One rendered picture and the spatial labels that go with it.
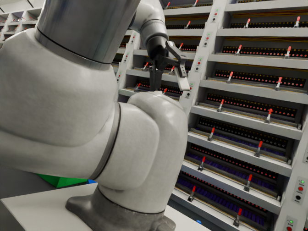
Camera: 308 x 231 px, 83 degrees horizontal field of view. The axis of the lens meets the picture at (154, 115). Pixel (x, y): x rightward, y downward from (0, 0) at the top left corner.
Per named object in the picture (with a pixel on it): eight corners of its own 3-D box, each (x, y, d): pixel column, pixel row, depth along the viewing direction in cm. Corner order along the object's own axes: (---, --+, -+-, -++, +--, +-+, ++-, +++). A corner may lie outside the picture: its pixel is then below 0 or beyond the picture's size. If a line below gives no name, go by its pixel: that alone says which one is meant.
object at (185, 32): (203, 35, 130) (207, 15, 127) (140, 35, 162) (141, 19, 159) (211, 41, 147) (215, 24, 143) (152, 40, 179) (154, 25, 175)
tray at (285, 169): (289, 177, 88) (295, 160, 85) (181, 139, 120) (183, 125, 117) (287, 163, 104) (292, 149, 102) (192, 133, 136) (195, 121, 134)
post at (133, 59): (91, 161, 152) (156, -14, 164) (85, 157, 157) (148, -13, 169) (107, 161, 169) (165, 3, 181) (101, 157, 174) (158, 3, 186)
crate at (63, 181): (56, 188, 89) (62, 173, 89) (32, 171, 97) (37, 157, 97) (95, 179, 116) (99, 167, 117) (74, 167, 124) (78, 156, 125)
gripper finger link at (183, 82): (182, 69, 50) (183, 67, 50) (189, 90, 48) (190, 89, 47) (173, 68, 49) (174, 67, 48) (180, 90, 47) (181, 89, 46)
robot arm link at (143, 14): (157, 43, 68) (126, 36, 61) (149, 13, 73) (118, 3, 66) (173, 21, 59) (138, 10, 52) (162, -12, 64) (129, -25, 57)
